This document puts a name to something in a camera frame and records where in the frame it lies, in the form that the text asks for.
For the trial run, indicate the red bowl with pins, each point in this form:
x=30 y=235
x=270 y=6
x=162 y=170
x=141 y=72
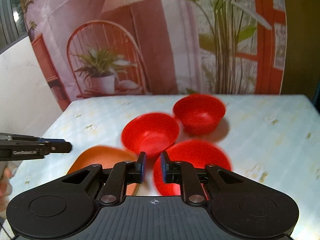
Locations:
x=199 y=114
x=195 y=151
x=151 y=133

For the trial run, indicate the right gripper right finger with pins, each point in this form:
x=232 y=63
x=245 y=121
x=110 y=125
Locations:
x=186 y=176

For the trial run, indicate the dark window with frame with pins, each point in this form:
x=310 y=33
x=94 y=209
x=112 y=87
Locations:
x=12 y=26

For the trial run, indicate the person's left hand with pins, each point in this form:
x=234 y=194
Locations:
x=8 y=170

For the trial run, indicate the printed room backdrop cloth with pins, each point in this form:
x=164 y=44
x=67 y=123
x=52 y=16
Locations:
x=90 y=48

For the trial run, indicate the orange square plate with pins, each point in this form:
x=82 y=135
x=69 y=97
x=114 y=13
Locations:
x=107 y=156

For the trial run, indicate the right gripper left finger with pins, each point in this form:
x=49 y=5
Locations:
x=117 y=178

